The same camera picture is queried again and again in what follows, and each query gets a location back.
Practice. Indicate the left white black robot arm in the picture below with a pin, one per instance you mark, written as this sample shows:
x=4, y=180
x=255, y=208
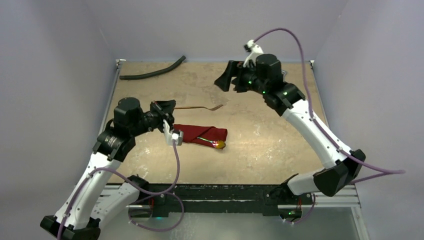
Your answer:
x=82, y=217

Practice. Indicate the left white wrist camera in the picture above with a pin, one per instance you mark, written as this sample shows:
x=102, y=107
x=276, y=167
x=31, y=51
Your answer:
x=172, y=136

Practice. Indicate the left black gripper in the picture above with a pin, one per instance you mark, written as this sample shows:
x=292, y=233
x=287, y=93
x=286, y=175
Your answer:
x=166, y=107

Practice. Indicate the dark red cloth napkin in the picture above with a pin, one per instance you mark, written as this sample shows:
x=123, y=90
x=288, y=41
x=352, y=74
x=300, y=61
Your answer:
x=191, y=132

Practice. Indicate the aluminium rail frame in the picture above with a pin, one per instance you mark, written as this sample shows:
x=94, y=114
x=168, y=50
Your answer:
x=80, y=219

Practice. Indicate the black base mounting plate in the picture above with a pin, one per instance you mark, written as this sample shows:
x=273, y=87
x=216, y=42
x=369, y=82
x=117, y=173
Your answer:
x=215, y=198

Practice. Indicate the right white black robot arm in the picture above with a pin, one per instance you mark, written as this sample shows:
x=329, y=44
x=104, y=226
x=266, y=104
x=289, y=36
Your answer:
x=339, y=169

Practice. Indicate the black foam tube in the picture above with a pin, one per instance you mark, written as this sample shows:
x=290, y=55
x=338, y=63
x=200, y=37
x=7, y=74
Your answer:
x=154, y=73

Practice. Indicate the gold fork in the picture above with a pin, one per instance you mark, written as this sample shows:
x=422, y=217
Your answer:
x=198, y=107

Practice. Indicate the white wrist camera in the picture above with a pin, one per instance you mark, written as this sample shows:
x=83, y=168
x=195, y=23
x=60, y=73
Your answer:
x=253, y=50
x=172, y=136

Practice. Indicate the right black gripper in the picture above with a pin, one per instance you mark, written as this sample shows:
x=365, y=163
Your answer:
x=235, y=75

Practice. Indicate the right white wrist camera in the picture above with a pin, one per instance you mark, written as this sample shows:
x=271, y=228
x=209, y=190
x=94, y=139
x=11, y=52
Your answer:
x=253, y=50

